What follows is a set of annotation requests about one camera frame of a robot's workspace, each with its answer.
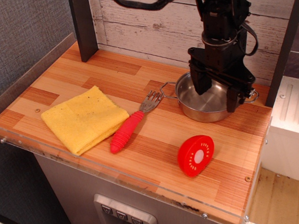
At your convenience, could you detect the red handled metal fork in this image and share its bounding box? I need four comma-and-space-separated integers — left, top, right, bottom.
110, 91, 163, 154

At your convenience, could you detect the dark right shelf post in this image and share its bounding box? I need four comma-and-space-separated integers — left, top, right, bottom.
265, 0, 299, 107

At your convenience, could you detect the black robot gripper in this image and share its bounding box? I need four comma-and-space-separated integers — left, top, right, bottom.
188, 33, 255, 113

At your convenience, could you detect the silver dispenser button panel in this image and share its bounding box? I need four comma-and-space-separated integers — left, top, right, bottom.
93, 194, 157, 224

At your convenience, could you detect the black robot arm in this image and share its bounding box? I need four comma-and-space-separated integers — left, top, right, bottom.
188, 0, 258, 113

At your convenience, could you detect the red toy tomato half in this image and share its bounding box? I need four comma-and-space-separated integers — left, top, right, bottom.
177, 135, 215, 177

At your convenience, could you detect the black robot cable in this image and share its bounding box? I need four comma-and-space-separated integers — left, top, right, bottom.
105, 0, 192, 14

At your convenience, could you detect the clear acrylic front guard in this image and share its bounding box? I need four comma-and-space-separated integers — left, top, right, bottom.
0, 104, 271, 224

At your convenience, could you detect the stainless steel pot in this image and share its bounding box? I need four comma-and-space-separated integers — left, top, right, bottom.
158, 67, 261, 126

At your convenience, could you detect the yellow folded cloth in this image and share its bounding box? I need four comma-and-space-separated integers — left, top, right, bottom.
41, 86, 129, 156

